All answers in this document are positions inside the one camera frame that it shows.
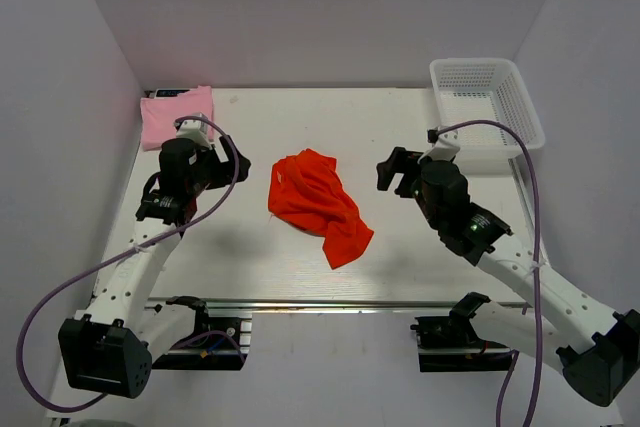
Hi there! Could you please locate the orange t-shirt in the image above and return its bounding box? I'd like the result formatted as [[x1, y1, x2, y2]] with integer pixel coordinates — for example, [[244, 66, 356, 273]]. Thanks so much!
[[267, 149, 374, 270]]

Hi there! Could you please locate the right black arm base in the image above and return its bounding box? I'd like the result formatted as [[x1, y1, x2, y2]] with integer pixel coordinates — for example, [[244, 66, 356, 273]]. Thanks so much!
[[410, 316, 514, 373]]

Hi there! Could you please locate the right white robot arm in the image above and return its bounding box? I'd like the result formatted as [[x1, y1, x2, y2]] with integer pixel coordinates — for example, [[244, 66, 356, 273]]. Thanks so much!
[[376, 147, 639, 407]]

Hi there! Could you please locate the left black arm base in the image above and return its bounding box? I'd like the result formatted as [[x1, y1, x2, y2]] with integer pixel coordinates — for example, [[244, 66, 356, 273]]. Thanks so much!
[[134, 296, 251, 371]]

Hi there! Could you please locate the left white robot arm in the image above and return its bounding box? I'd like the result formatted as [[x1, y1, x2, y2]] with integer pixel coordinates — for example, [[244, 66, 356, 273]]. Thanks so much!
[[58, 136, 250, 398]]

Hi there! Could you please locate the folded pink t-shirt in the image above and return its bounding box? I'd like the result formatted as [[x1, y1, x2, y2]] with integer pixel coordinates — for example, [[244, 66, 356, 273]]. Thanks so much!
[[140, 86, 214, 151]]

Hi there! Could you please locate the small digital scale device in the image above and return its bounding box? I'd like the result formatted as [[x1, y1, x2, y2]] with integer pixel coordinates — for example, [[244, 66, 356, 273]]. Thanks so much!
[[153, 88, 191, 98]]

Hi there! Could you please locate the white plastic mesh basket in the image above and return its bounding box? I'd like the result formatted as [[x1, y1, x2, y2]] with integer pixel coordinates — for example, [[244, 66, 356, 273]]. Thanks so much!
[[429, 58, 546, 176]]

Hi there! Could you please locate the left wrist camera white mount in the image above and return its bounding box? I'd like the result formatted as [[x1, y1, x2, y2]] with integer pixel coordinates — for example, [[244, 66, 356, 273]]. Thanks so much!
[[174, 113, 211, 150]]

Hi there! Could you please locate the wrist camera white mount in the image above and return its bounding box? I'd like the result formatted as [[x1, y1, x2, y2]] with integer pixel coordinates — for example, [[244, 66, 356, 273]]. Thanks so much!
[[423, 128, 460, 162], [174, 113, 211, 150]]

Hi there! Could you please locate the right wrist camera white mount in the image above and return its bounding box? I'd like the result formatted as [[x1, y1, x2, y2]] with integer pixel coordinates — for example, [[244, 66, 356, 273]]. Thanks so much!
[[423, 128, 460, 162]]

